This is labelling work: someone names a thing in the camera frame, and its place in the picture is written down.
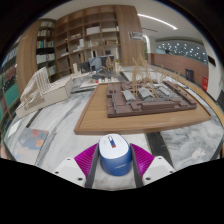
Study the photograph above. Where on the brown architectural model, wooden base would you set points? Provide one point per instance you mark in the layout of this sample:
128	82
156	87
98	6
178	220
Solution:
140	116

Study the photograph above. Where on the white and blue computer mouse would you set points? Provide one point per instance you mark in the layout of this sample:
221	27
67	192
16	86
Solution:
115	156

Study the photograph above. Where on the wooden bookshelf with books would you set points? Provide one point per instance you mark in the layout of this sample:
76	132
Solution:
31	56

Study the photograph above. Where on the black bin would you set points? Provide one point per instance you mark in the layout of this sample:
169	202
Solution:
189	74

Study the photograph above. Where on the large wooden shelf unit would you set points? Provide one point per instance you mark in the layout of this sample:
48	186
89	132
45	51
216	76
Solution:
96	33

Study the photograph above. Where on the red standing sign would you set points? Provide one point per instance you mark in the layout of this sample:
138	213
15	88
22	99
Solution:
204	83

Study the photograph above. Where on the white paper sheet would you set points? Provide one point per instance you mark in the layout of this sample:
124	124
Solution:
13	128

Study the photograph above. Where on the white architectural model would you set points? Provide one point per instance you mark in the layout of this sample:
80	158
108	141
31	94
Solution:
43	95

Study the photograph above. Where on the long ceiling light strip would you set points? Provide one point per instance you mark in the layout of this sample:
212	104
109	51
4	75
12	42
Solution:
156	21

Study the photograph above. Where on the black wall screen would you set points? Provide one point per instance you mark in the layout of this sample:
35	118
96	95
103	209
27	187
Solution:
211	60

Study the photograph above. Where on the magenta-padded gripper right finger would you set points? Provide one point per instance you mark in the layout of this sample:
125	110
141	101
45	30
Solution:
158	170

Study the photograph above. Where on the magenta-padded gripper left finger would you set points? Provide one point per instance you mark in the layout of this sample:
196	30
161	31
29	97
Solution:
70	171

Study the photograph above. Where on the blue printed mouse pad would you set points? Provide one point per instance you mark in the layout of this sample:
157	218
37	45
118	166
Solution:
31	145

